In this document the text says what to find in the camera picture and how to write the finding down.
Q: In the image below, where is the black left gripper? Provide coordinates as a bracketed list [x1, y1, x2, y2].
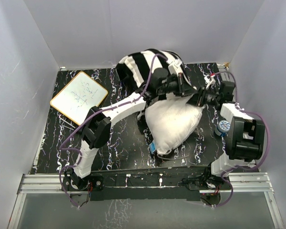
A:
[158, 74, 199, 98]

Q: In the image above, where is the black white striped pillowcase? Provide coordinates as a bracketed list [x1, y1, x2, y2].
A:
[115, 48, 182, 89]

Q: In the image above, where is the white pillow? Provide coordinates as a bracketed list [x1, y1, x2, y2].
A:
[145, 96, 205, 156]

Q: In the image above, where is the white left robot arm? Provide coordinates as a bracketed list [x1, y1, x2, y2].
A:
[64, 65, 198, 190]

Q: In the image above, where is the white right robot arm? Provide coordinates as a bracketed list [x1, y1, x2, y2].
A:
[189, 81, 270, 189]

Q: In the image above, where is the blue white tape roll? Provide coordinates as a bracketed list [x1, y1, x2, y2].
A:
[214, 120, 230, 137]

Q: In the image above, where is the yellow framed whiteboard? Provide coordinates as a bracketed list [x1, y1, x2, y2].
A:
[50, 72, 108, 125]

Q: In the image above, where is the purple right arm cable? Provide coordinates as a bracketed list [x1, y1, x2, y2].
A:
[207, 71, 272, 206]

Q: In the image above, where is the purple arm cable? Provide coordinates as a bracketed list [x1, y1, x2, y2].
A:
[207, 71, 272, 206]
[58, 52, 170, 208]

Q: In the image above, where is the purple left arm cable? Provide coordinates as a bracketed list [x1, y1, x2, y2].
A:
[58, 52, 170, 208]

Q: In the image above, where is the aluminium table frame rail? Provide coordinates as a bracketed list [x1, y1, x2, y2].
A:
[10, 167, 284, 229]

